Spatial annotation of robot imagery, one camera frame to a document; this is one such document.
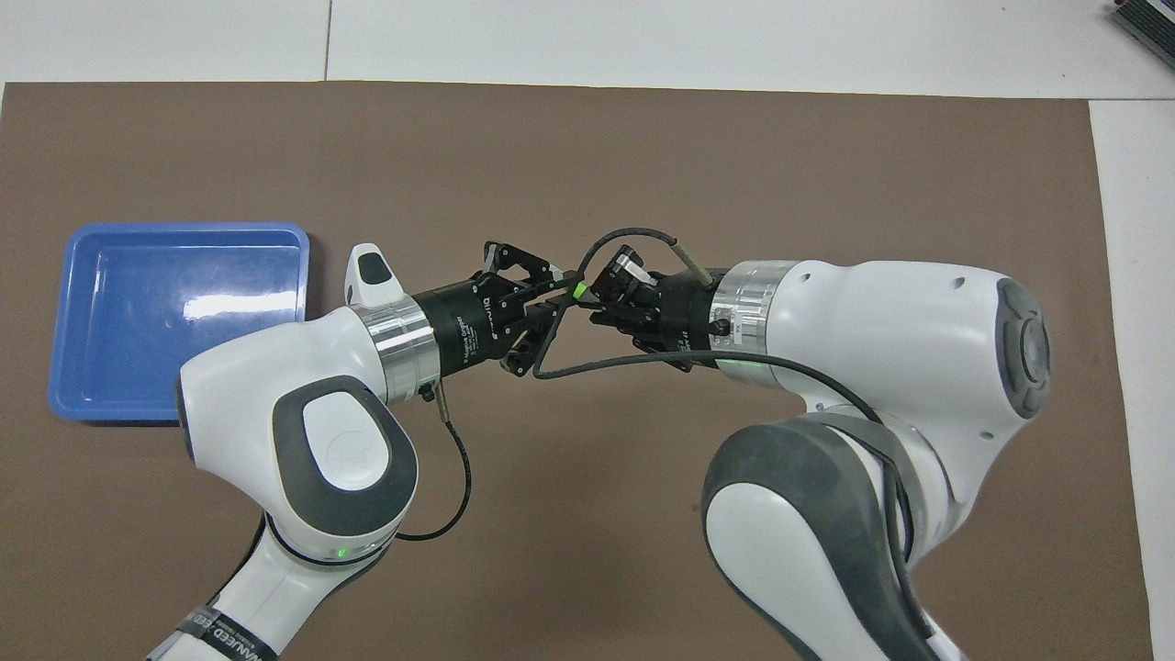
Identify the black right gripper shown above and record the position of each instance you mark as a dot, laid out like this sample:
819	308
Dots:
679	317

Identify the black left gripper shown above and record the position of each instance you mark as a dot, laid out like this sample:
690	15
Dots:
459	326

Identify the green pen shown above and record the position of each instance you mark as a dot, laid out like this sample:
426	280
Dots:
580	292

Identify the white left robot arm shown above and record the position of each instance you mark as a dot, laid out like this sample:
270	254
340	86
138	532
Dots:
275	386

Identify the blue plastic tray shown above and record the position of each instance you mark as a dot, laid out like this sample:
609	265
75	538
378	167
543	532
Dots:
138	303

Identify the brown table mat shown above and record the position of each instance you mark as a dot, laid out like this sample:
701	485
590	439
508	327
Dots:
587	138

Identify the grey vented device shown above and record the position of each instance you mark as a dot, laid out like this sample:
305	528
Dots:
1147	23

